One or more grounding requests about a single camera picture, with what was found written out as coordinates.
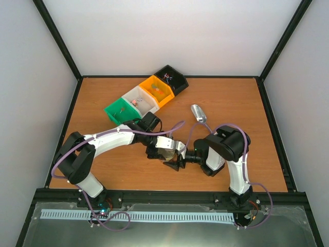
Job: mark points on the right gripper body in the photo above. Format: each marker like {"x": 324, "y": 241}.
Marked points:
{"x": 181, "y": 162}

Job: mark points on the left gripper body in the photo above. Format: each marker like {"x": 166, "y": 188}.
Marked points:
{"x": 151, "y": 154}

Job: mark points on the gold jar lid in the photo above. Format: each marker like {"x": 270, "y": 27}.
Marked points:
{"x": 166, "y": 154}

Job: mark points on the metal scoop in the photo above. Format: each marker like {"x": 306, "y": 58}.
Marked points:
{"x": 200, "y": 117}

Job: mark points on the green plastic bin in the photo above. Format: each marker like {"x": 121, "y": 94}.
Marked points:
{"x": 121, "y": 110}

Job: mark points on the white plastic bin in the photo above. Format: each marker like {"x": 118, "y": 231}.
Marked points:
{"x": 142, "y": 101}

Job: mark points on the yellow plastic bin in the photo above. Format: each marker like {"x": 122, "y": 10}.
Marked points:
{"x": 158, "y": 90}

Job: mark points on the black plastic bin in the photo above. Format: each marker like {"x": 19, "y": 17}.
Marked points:
{"x": 174, "y": 79}

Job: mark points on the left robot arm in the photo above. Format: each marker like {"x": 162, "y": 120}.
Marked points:
{"x": 75, "y": 158}

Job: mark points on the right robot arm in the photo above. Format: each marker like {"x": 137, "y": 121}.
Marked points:
{"x": 226, "y": 146}

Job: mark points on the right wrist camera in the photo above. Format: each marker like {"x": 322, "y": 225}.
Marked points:
{"x": 180, "y": 149}

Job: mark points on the blue slotted cable duct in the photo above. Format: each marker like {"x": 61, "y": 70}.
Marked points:
{"x": 144, "y": 216}

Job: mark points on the black aluminium front rail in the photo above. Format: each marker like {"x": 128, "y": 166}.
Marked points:
{"x": 120, "y": 198}

